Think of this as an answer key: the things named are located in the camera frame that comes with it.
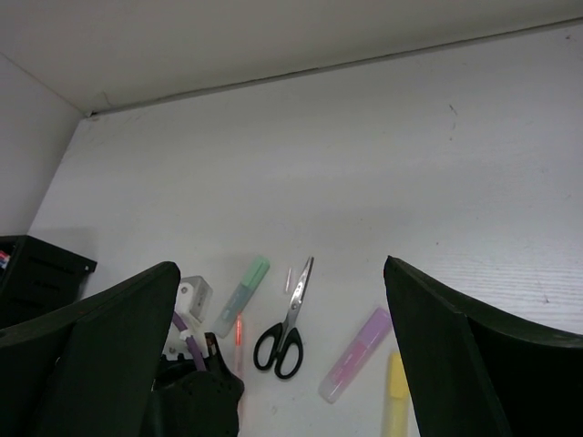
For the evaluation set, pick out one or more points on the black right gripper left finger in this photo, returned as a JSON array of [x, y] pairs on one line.
[[87, 369]]

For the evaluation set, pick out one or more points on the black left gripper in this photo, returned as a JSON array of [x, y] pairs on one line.
[[187, 402]]

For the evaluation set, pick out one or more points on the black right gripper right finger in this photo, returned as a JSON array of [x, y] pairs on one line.
[[475, 370]]

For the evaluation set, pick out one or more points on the green highlighter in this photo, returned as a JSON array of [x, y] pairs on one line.
[[241, 296]]

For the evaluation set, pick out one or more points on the orange marker pen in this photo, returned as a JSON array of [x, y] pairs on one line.
[[239, 361]]

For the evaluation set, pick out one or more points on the pink red marker pen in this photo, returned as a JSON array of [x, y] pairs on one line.
[[4, 259]]

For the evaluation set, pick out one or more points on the yellow highlighter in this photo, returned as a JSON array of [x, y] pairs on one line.
[[396, 400]]

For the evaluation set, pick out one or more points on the black desk organizer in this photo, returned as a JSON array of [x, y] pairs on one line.
[[39, 278]]

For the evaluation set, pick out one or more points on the purple highlighter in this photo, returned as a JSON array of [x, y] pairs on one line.
[[355, 356]]

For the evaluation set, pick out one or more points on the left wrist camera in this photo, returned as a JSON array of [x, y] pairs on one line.
[[191, 307]]

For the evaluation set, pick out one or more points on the black handled scissors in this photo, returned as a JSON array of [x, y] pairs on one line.
[[285, 334]]

